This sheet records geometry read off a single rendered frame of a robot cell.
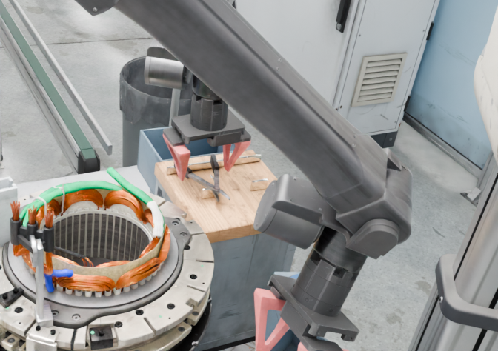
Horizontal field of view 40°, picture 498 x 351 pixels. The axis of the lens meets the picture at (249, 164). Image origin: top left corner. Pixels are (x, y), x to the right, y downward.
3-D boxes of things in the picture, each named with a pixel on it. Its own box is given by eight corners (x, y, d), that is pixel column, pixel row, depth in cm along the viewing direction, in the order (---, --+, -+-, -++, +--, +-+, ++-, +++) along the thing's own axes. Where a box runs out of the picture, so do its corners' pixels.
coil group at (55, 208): (22, 224, 94) (22, 198, 92) (58, 215, 96) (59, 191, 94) (32, 242, 91) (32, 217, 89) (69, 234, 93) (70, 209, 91)
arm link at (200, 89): (230, 65, 100) (236, 50, 105) (182, 58, 100) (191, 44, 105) (225, 107, 103) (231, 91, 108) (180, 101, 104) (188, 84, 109)
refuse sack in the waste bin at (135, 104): (101, 135, 283) (104, 58, 264) (186, 124, 302) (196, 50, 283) (135, 188, 256) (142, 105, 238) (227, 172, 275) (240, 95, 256)
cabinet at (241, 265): (144, 286, 133) (155, 174, 119) (230, 267, 142) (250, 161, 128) (181, 360, 119) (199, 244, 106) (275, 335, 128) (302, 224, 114)
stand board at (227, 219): (153, 173, 120) (155, 162, 118) (250, 160, 128) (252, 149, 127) (199, 246, 105) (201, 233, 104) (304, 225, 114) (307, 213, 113)
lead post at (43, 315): (37, 329, 80) (36, 252, 74) (33, 313, 82) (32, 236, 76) (53, 326, 81) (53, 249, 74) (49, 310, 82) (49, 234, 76)
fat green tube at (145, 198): (104, 178, 99) (105, 166, 98) (130, 173, 101) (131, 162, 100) (147, 239, 89) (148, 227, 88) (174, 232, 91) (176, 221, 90)
